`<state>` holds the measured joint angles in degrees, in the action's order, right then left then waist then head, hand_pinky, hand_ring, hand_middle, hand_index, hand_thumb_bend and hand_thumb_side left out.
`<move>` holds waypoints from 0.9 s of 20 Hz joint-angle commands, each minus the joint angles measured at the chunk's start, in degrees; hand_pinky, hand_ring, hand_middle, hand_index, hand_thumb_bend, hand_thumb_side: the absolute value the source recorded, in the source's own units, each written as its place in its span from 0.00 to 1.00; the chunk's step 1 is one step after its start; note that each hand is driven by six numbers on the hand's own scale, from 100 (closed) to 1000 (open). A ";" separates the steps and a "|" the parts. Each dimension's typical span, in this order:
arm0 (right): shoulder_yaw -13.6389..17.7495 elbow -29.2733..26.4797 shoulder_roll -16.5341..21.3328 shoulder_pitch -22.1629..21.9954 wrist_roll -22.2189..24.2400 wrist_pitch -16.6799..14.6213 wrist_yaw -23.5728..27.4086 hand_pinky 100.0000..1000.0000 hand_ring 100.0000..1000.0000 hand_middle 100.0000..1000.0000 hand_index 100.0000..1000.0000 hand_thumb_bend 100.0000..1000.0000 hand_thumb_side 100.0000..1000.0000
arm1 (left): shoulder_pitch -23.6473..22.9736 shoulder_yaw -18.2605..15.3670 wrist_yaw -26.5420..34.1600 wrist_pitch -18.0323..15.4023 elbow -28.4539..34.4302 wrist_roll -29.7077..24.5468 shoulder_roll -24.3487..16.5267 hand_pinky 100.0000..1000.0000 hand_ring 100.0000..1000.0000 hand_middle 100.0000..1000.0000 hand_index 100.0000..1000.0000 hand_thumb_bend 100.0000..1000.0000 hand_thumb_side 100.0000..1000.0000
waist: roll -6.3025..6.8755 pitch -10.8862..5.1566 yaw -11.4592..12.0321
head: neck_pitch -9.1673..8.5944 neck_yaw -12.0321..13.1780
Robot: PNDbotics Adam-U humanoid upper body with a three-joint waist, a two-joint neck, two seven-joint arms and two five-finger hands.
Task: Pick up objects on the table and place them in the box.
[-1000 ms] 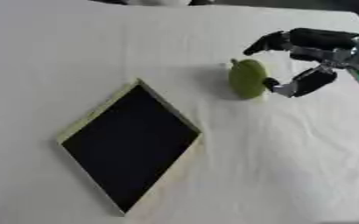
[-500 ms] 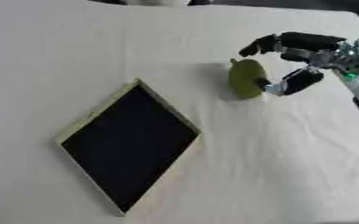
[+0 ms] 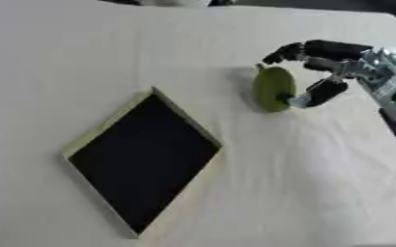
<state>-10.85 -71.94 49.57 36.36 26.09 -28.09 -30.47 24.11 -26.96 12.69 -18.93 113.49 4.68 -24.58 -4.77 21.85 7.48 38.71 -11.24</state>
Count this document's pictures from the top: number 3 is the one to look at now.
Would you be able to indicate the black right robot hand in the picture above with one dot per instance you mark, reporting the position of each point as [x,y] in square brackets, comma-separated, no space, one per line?
[332,53]

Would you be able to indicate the green toy fruit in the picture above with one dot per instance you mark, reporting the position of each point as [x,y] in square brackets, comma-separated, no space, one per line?
[272,87]

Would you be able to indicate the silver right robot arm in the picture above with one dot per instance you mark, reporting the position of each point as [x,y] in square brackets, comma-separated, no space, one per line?
[392,84]

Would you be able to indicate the tan box with black inside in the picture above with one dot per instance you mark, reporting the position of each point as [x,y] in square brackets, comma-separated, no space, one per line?
[144,159]

